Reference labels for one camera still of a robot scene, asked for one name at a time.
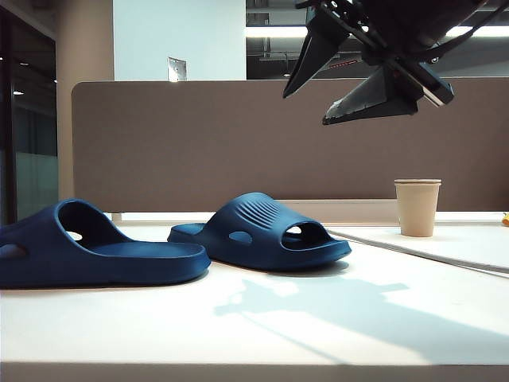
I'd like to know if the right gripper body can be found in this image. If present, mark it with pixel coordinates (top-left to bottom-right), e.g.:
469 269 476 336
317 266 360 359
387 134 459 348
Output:
296 0 455 107

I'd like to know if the blue rubber slipper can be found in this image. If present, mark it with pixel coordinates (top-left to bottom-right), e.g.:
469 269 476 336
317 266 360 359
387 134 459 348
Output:
0 197 212 290
166 192 353 274

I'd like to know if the metal wall plate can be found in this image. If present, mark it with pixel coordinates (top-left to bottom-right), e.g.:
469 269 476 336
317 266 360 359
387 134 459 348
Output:
166 56 188 84

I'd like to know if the dark glass door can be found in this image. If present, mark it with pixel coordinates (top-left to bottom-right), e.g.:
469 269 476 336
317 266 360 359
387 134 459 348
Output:
0 6 59 228

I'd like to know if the brown desk partition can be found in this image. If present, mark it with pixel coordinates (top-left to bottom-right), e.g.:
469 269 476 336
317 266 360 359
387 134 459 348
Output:
71 77 509 214

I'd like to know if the grey metal rail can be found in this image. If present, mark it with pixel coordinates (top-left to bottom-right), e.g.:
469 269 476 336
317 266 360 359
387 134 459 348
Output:
328 224 509 275

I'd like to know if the ceiling light strip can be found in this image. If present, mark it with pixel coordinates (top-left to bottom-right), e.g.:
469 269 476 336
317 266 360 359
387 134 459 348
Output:
245 24 509 41

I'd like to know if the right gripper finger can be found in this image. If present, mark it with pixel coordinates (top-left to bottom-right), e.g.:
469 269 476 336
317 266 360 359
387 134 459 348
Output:
282 14 352 99
321 64 419 127

